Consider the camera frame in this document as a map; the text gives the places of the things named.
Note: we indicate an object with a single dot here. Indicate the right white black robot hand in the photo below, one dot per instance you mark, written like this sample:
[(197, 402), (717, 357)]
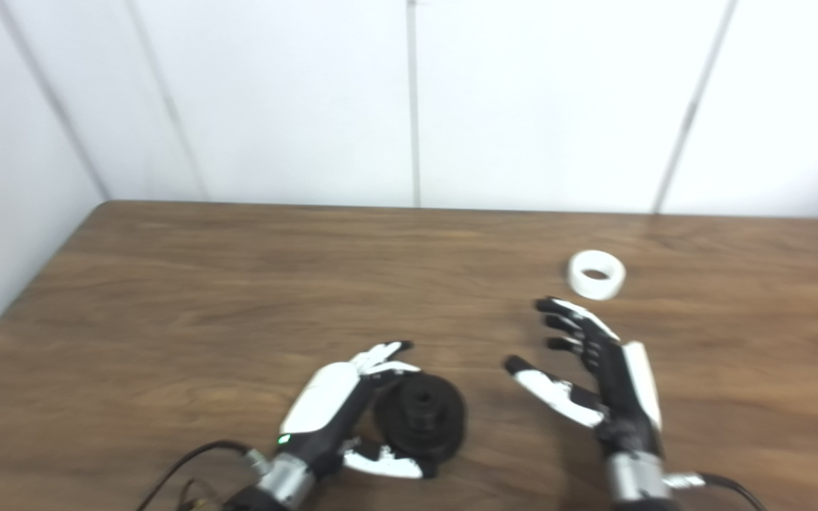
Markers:
[(625, 404)]

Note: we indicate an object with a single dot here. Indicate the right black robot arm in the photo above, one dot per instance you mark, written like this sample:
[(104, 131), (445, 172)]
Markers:
[(636, 479)]

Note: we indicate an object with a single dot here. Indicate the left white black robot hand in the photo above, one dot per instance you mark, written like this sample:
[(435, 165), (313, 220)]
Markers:
[(324, 404)]

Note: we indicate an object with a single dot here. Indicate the round black stepped part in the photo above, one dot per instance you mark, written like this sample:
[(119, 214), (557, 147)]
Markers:
[(423, 419)]

